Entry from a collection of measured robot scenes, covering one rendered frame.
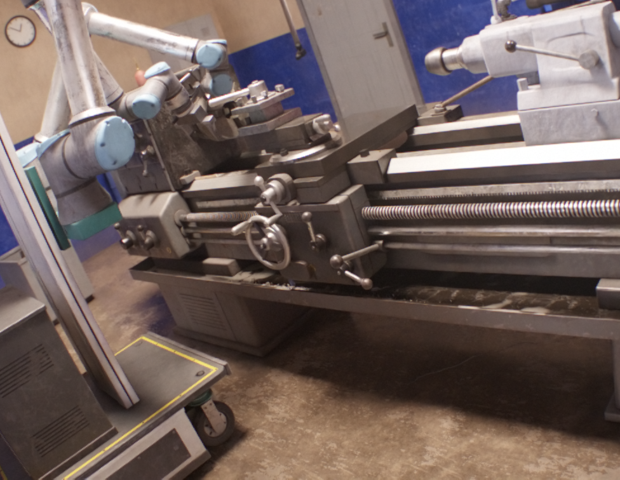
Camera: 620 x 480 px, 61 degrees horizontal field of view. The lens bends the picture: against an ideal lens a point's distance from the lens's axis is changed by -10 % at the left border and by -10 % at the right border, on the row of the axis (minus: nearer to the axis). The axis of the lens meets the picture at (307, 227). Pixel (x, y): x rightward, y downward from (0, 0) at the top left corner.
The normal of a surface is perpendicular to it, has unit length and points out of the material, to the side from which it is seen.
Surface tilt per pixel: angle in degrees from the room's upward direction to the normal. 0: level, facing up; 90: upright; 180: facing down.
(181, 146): 90
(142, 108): 115
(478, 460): 0
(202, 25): 90
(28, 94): 90
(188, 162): 90
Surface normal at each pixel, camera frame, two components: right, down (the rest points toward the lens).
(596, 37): -0.70, 0.22
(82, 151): -0.41, 0.26
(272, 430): -0.33, -0.89
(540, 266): -0.64, 0.45
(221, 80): 0.42, 0.36
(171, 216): 0.70, 0.00
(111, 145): 0.89, -0.07
